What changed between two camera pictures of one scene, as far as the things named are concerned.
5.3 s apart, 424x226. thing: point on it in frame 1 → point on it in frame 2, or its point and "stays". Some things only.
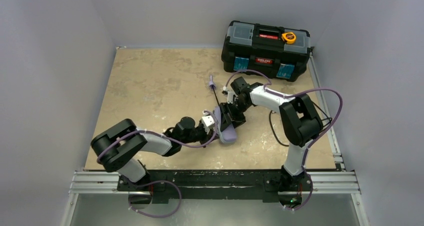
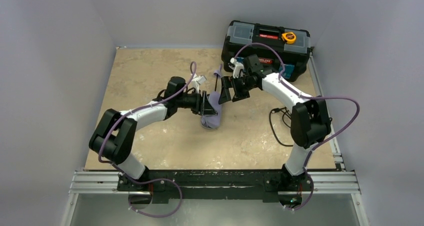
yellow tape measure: x=289 y=37 stays
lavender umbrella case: x=229 y=135 → x=212 y=121
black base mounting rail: x=216 y=186 stays
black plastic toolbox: x=253 y=46 stays
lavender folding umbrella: x=212 y=85 → x=219 y=74
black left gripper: x=218 y=123 → x=203 y=103
